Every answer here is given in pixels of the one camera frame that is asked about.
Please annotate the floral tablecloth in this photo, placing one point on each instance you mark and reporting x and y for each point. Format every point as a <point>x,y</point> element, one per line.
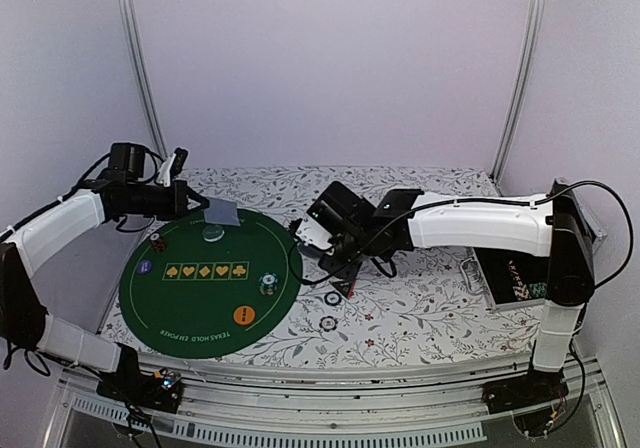
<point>423,316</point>

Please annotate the poker chips in case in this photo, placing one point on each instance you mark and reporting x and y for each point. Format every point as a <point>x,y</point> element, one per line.
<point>528,278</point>

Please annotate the green white chip stack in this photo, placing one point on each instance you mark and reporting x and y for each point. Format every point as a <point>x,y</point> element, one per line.
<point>268,284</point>

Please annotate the blue playing card deck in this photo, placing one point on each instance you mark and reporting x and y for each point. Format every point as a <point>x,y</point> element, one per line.
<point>309,250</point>

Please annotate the orange big blind button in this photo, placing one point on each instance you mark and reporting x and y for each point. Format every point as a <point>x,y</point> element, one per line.
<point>244,315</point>

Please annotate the front aluminium rail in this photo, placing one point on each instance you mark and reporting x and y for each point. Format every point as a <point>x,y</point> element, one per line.
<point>233,405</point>

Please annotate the purple small blind button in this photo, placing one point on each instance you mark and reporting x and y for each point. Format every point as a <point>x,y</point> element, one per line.
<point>144,267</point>

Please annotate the right aluminium frame post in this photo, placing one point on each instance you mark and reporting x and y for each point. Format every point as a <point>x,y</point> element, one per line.
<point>533,25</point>

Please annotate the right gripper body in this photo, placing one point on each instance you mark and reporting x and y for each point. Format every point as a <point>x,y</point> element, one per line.
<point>353,250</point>

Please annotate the aluminium frame post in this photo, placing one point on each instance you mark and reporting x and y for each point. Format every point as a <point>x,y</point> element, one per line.
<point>533,25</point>
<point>141,77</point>

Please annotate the black white poker chip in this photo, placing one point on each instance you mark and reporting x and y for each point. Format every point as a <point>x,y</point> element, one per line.
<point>333,299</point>

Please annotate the red black chip stack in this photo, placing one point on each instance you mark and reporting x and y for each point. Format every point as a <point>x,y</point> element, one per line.
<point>157,243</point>

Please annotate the black red triangular chip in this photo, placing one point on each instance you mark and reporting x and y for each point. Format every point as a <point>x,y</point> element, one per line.
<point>344,287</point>

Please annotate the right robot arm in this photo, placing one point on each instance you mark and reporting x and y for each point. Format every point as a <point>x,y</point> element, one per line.
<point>540,238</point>

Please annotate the green poker mat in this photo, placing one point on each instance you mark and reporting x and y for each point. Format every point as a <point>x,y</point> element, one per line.
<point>184,307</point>

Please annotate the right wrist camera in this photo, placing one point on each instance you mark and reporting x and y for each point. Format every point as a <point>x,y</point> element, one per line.
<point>311,233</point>

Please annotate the left aluminium frame post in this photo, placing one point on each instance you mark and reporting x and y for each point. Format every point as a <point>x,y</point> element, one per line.
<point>141,77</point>

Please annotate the clear dealer button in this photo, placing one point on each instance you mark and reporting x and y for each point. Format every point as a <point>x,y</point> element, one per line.
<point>213,233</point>

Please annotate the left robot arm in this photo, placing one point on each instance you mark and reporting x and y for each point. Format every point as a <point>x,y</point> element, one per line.
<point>29,250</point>

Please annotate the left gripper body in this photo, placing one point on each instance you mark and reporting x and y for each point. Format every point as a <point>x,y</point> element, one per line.
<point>166,208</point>

